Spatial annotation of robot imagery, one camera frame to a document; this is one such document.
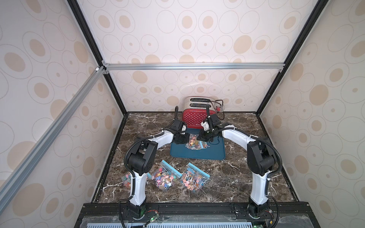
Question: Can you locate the teal rectangular tray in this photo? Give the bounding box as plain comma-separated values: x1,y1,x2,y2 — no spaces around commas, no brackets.
170,136,225,160

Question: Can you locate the left slanted aluminium frame bar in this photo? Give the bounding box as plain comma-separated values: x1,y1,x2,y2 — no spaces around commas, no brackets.
1,66,106,213

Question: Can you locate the red polka dot toaster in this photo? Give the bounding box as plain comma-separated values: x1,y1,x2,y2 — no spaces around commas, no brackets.
182,97,216,129

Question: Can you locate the horizontal aluminium frame bar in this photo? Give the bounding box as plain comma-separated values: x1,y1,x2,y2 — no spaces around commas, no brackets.
105,62,285,71

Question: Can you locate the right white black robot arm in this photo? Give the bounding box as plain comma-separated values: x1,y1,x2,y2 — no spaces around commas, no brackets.
198,111,282,219

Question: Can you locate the candy ziploc bag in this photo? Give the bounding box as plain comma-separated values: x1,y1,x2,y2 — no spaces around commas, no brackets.
185,134,209,150
122,172,132,189
151,160,182,191
180,163,210,192

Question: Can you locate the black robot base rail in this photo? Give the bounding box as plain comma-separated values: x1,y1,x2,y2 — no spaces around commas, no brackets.
75,202,320,228

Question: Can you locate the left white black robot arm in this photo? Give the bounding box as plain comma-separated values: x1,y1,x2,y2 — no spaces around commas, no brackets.
124,118,189,219

